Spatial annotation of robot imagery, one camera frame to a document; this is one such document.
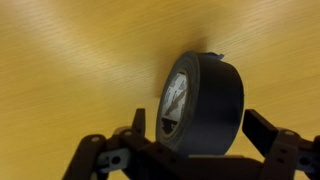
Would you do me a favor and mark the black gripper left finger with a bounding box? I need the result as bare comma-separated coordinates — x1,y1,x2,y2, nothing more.
62,108,208,180

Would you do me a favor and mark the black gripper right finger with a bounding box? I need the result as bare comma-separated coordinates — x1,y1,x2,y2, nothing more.
242,109,320,180

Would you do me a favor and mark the black tape roll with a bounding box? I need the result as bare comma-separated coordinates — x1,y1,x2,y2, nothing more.
155,50,245,158

